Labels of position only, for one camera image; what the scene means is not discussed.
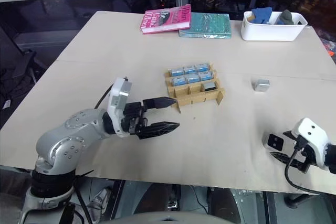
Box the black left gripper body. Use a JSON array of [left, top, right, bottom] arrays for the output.
[[121, 101, 148, 137]]

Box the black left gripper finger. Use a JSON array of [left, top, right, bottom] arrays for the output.
[[136, 121, 181, 141], [142, 97, 177, 111]]

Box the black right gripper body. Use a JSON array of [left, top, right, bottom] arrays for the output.
[[292, 135, 316, 175]]

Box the white camera with black face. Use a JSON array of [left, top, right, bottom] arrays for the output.
[[263, 132, 286, 153]]

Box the cardboard divider tray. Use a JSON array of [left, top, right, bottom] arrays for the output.
[[164, 62, 226, 115]]

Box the black table leg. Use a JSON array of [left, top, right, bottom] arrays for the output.
[[109, 179, 127, 224]]

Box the pink paperback book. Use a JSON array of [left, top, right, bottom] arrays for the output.
[[139, 4, 192, 35]]

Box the grey shoe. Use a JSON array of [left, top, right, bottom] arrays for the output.
[[87, 186, 113, 219]]

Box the teal book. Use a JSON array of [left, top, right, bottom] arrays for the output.
[[178, 12, 233, 40]]

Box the orange red object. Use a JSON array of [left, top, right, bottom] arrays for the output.
[[323, 38, 336, 65]]

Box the white plastic bin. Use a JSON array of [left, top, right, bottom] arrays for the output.
[[240, 10, 308, 42]]

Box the grey cloth lump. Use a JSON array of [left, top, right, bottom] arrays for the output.
[[278, 9, 294, 26]]

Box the blue sponge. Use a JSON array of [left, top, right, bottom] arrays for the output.
[[250, 7, 274, 25]]

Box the black chair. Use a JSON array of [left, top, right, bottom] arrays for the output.
[[0, 26, 45, 109]]

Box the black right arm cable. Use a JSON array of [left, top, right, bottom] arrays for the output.
[[284, 140, 336, 196]]

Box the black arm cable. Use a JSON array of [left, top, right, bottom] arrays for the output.
[[93, 83, 115, 110], [284, 140, 336, 196]]

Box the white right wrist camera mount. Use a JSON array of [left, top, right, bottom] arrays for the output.
[[292, 118, 330, 172]]

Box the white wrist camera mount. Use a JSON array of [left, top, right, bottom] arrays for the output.
[[292, 118, 330, 172], [106, 77, 133, 138]]

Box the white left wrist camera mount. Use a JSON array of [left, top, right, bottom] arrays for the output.
[[106, 77, 133, 138]]

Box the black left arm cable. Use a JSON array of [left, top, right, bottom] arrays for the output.
[[93, 83, 115, 110]]

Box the dark silver camera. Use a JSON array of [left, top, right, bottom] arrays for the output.
[[202, 81, 218, 92]]

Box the silver box camera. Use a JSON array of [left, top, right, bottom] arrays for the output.
[[252, 78, 271, 93]]

